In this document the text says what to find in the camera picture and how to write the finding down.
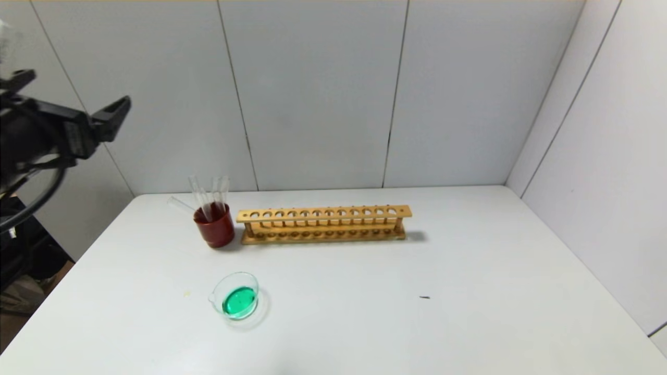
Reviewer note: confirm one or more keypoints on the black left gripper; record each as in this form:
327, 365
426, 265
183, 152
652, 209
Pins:
74, 131

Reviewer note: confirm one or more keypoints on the test tube with blue pigment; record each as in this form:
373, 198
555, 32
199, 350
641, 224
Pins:
200, 198

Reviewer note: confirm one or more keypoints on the test tube with yellow pigment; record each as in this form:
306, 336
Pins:
224, 190

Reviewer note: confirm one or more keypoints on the wooden test tube rack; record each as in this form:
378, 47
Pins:
323, 214

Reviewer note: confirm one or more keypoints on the person in dark clothes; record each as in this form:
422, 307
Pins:
26, 250

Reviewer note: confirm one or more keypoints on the white sneaker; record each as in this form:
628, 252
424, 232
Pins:
23, 296

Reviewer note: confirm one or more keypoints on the dark red cup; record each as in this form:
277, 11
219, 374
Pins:
215, 232

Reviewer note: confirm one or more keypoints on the clear glass beaker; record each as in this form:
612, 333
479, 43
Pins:
238, 304

